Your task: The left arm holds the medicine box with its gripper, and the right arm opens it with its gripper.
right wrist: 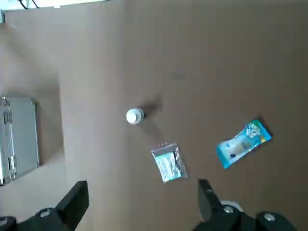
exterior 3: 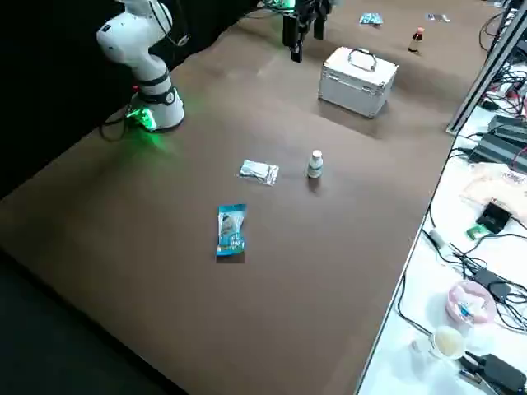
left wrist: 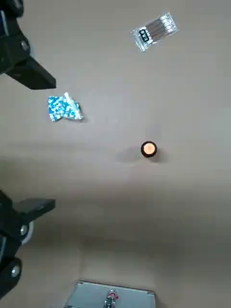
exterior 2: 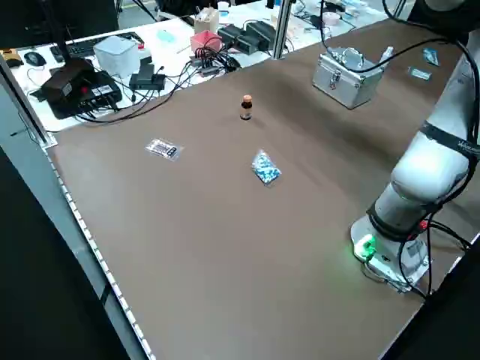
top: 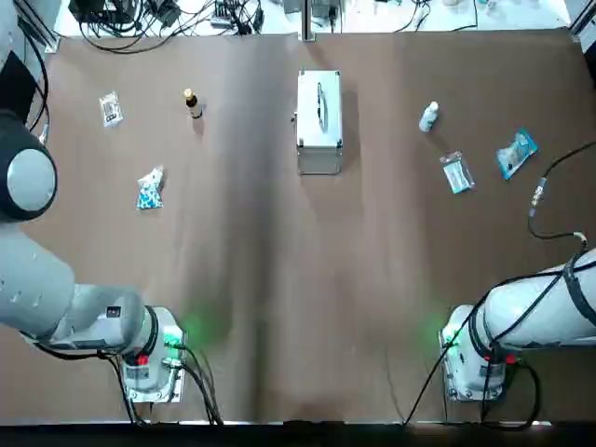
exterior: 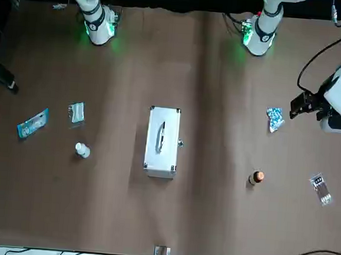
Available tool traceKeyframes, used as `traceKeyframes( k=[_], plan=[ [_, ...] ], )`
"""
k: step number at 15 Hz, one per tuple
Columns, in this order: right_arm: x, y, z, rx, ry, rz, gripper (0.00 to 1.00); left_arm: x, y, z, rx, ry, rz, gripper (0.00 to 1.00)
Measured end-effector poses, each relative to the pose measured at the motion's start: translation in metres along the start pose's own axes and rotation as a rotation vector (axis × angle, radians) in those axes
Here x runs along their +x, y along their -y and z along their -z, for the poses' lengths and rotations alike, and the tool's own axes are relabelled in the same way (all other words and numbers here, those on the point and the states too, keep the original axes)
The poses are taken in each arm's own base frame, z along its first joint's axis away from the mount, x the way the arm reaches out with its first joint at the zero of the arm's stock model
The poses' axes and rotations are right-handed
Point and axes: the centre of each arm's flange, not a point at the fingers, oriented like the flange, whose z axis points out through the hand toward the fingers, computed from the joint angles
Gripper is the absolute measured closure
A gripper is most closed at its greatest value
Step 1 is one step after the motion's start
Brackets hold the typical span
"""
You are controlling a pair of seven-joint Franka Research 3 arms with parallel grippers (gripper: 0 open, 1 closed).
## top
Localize silver aluminium medicine case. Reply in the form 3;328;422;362
292;69;345;177

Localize grey metal box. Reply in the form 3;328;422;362
310;0;344;22

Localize blue white capsule bag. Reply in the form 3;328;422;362
135;165;167;211

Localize brown glass bottle orange cap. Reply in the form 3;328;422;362
183;88;205;121

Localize clear zip bag green patches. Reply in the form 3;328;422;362
439;150;478;196

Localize white plastic bottle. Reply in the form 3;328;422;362
418;102;441;133

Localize clear bag of dark swabs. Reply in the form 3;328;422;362
98;91;126;129

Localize grey power strip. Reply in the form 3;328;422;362
210;0;239;27

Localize blue white foil packet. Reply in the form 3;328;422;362
494;128;540;182

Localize black power adapter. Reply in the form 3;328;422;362
153;0;181;26

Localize black flat device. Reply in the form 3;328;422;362
69;0;136;24

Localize black left arm foot cable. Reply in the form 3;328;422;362
95;342;225;427

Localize black arm foot cable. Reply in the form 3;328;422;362
95;342;225;427
402;274;544;432

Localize silver aluminium post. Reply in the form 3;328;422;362
300;0;314;43

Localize black cable with metal connector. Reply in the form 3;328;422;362
526;139;596;244

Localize black looping cable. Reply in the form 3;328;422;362
78;18;199;55

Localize black right arm foot cable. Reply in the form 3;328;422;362
402;274;544;432

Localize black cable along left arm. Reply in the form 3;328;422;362
18;13;52;141

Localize aluminium frame profile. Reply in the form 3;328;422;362
16;16;61;54
568;0;596;46

